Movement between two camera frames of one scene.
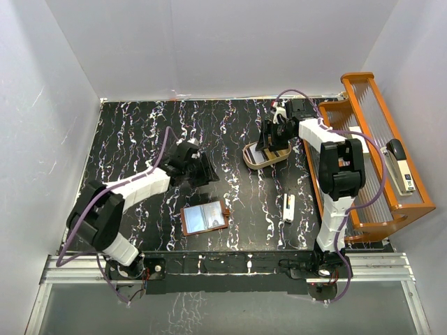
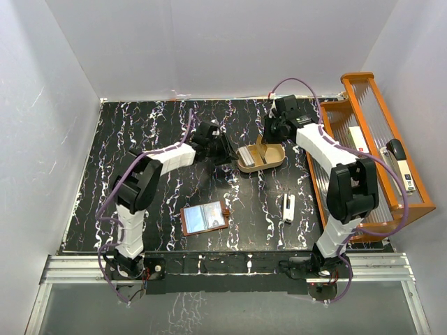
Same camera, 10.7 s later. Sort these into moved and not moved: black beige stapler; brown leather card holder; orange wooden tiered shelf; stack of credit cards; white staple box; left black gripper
Moved: stack of credit cards; left black gripper
Not moved: white staple box; black beige stapler; brown leather card holder; orange wooden tiered shelf
